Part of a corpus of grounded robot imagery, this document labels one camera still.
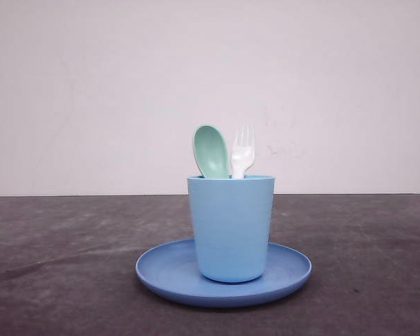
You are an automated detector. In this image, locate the mint green plastic spoon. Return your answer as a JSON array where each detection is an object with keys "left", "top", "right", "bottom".
[{"left": 192, "top": 125, "right": 229, "bottom": 179}]

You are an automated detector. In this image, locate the white plastic fork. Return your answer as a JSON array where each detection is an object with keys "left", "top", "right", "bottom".
[{"left": 230, "top": 124, "right": 255, "bottom": 179}]

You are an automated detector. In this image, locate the light blue plastic cup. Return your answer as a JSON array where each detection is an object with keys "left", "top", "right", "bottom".
[{"left": 187, "top": 175, "right": 275, "bottom": 283}]

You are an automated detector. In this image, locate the blue plastic plate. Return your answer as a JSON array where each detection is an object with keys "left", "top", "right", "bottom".
[{"left": 134, "top": 238, "right": 312, "bottom": 308}]

